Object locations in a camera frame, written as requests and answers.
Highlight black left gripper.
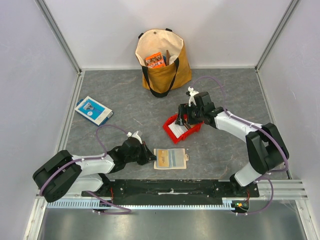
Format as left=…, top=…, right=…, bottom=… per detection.
left=125, top=141, right=158, bottom=166

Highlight red plastic bin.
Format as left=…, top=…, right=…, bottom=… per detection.
left=162, top=113, right=204, bottom=144

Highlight beige leather card holder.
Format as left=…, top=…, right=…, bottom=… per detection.
left=153, top=148, right=189, bottom=170

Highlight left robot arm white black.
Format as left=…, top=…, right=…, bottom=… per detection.
left=32, top=135, right=157, bottom=203

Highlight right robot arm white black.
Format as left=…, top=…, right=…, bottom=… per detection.
left=175, top=88, right=290, bottom=197

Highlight white card stack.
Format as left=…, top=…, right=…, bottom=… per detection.
left=168, top=122, right=187, bottom=139

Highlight mustard canvas tote bag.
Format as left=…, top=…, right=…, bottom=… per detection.
left=135, top=28, right=192, bottom=98

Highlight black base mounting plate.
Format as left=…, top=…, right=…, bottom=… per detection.
left=94, top=179, right=260, bottom=206

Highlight white item in bag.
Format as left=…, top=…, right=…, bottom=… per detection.
left=168, top=55, right=178, bottom=65

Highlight orange snack box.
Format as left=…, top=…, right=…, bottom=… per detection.
left=145, top=52, right=166, bottom=69

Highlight brown item in bag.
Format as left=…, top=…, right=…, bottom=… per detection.
left=164, top=50, right=170, bottom=65

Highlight blue razor package box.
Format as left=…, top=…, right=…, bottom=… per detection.
left=74, top=96, right=114, bottom=127

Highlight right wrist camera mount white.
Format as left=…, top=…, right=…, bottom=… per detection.
left=186, top=86, right=199, bottom=107

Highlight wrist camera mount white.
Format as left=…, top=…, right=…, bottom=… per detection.
left=126, top=131, right=143, bottom=145
left=186, top=86, right=199, bottom=107

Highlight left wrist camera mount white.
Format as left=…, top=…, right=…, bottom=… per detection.
left=126, top=131, right=143, bottom=145

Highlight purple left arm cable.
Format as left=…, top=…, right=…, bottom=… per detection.
left=39, top=124, right=133, bottom=216

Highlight white cable duct rail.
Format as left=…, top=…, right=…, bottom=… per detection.
left=46, top=198, right=235, bottom=211

